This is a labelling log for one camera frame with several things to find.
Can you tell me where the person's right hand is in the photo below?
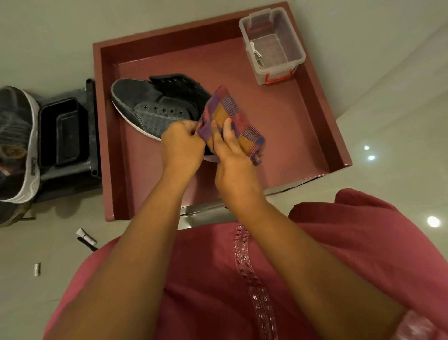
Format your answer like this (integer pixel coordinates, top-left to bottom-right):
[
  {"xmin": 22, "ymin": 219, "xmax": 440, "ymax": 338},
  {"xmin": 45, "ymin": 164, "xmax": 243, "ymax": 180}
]
[{"xmin": 210, "ymin": 118, "xmax": 268, "ymax": 220}]

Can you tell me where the person's left hand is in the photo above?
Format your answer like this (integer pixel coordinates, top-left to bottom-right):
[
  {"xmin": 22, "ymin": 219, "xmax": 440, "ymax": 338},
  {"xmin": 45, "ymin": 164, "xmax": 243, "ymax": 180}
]
[{"xmin": 160, "ymin": 120, "xmax": 206, "ymax": 179}]

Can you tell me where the dark grey sneaker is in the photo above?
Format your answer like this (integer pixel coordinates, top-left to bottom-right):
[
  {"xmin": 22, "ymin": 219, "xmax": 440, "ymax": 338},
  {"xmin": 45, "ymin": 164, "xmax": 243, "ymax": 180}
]
[
  {"xmin": 111, "ymin": 73, "xmax": 219, "ymax": 163},
  {"xmin": 0, "ymin": 86, "xmax": 41, "ymax": 205}
]

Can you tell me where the purple orange checked cloth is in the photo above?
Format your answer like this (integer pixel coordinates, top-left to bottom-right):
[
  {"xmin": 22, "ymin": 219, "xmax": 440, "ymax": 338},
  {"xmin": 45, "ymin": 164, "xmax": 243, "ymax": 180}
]
[{"xmin": 196, "ymin": 85, "xmax": 266, "ymax": 166}]

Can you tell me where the red tray table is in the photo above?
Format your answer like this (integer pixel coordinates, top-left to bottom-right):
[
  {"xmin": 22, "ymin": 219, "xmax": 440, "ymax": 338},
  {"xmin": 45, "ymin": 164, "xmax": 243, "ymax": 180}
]
[{"xmin": 92, "ymin": 1, "xmax": 353, "ymax": 232}]

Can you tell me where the black shoe rack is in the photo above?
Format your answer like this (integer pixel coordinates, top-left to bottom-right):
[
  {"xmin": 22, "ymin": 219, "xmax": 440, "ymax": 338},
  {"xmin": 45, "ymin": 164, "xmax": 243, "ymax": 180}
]
[{"xmin": 0, "ymin": 78, "xmax": 103, "ymax": 204}]

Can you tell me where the clear plastic box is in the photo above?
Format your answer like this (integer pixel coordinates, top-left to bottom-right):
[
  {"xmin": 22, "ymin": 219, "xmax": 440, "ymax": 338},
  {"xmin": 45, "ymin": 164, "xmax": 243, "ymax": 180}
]
[{"xmin": 238, "ymin": 7, "xmax": 307, "ymax": 86}]

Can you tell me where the person's right forearm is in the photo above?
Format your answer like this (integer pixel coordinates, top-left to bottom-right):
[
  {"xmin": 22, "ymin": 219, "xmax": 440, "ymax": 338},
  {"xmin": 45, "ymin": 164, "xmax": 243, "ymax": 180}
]
[{"xmin": 234, "ymin": 201, "xmax": 408, "ymax": 340}]

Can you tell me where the black plastic tray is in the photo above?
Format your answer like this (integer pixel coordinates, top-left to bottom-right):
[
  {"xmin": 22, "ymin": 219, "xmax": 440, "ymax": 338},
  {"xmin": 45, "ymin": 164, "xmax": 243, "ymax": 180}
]
[{"xmin": 37, "ymin": 97, "xmax": 90, "ymax": 168}]

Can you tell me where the pink embroidered tunic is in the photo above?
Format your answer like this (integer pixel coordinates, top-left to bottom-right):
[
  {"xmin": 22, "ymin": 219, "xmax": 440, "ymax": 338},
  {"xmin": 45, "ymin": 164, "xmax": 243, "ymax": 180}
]
[{"xmin": 43, "ymin": 188, "xmax": 448, "ymax": 340}]

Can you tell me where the olive brown sandal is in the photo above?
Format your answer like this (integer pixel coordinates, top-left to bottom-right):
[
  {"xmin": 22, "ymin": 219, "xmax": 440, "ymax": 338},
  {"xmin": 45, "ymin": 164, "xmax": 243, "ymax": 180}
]
[{"xmin": 0, "ymin": 201, "xmax": 37, "ymax": 228}]

